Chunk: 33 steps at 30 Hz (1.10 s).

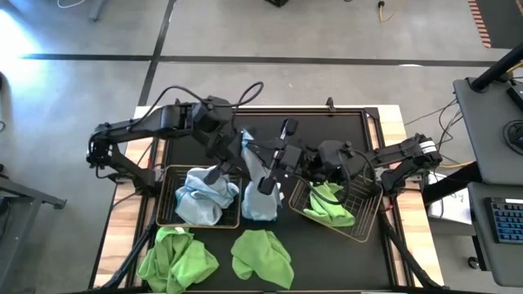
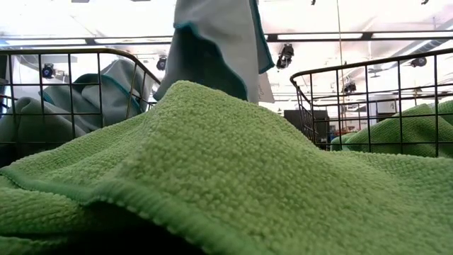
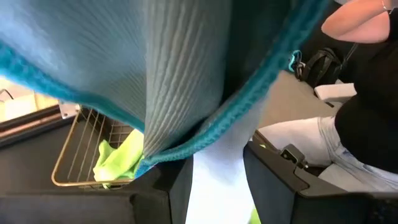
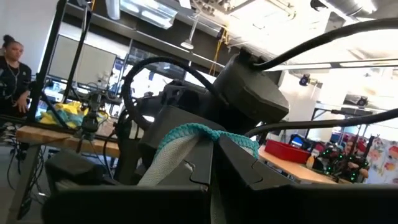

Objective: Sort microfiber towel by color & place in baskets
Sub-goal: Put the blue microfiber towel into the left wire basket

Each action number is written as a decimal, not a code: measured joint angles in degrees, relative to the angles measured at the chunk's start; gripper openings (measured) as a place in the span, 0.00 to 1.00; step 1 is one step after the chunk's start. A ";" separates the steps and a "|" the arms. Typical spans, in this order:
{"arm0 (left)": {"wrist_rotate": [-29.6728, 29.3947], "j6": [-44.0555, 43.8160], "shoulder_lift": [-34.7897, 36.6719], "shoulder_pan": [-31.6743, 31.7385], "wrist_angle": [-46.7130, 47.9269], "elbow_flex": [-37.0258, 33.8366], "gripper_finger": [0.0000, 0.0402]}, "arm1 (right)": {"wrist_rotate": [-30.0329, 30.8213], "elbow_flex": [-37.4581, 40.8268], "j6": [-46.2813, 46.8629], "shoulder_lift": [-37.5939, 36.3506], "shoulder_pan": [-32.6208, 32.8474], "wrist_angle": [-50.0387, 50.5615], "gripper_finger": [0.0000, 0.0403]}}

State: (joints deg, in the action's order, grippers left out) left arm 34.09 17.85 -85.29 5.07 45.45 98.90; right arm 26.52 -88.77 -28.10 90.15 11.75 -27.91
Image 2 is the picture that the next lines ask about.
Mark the black overhead frame bar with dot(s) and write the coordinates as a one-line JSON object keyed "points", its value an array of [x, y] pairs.
{"points": [[270, 36]]}

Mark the black ceiling spotlight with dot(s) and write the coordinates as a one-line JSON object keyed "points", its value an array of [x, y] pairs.
{"points": [[48, 72], [418, 62], [161, 63], [285, 58], [349, 88]]}

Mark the black monitor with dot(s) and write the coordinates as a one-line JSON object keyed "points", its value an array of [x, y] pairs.
{"points": [[288, 120]]}

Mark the green microfiber towel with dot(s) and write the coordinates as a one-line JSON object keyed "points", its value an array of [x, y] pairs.
{"points": [[230, 170], [389, 131]]}

